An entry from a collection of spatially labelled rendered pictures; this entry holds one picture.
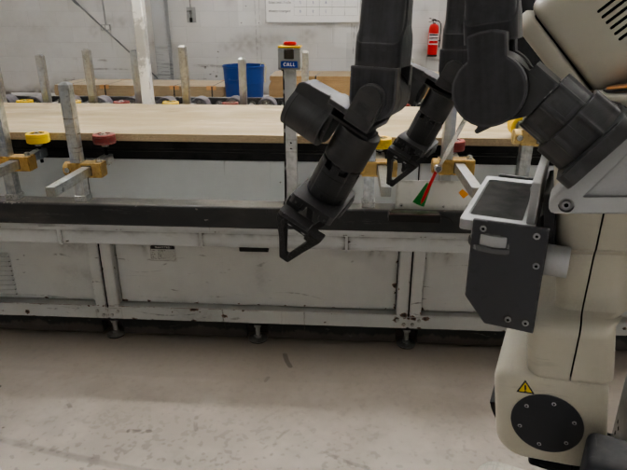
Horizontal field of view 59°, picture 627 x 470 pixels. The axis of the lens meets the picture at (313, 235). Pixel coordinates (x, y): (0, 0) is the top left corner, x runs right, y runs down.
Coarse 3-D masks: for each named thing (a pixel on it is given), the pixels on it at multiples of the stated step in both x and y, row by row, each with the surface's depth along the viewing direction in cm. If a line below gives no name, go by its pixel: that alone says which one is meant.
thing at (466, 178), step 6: (456, 156) 190; (456, 168) 178; (462, 168) 175; (456, 174) 177; (462, 174) 169; (468, 174) 168; (462, 180) 168; (468, 180) 162; (474, 180) 162; (468, 186) 159; (474, 186) 157; (480, 186) 157; (468, 192) 159; (474, 192) 156
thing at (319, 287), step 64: (0, 192) 219; (64, 192) 217; (128, 192) 216; (192, 192) 214; (256, 192) 212; (0, 256) 234; (64, 256) 232; (128, 256) 230; (192, 256) 228; (256, 256) 226; (320, 256) 224; (384, 256) 222; (448, 256) 220; (0, 320) 244; (64, 320) 242; (128, 320) 240; (192, 320) 235; (256, 320) 233; (320, 320) 231; (384, 320) 229; (448, 320) 227
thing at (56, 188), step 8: (112, 160) 206; (80, 168) 187; (88, 168) 187; (64, 176) 177; (72, 176) 177; (80, 176) 182; (88, 176) 187; (56, 184) 169; (64, 184) 172; (72, 184) 177; (48, 192) 167; (56, 192) 167
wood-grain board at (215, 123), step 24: (24, 120) 230; (48, 120) 230; (96, 120) 230; (120, 120) 230; (144, 120) 230; (168, 120) 230; (192, 120) 230; (216, 120) 230; (240, 120) 230; (264, 120) 230; (408, 120) 230; (456, 120) 230; (480, 144) 198; (504, 144) 198
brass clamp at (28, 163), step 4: (12, 156) 191; (16, 156) 191; (20, 156) 191; (28, 156) 191; (32, 156) 192; (0, 160) 190; (4, 160) 190; (20, 160) 190; (24, 160) 190; (28, 160) 190; (32, 160) 192; (20, 164) 190; (24, 164) 190; (28, 164) 190; (32, 164) 192; (36, 164) 195; (20, 168) 191; (24, 168) 191; (28, 168) 191; (32, 168) 192
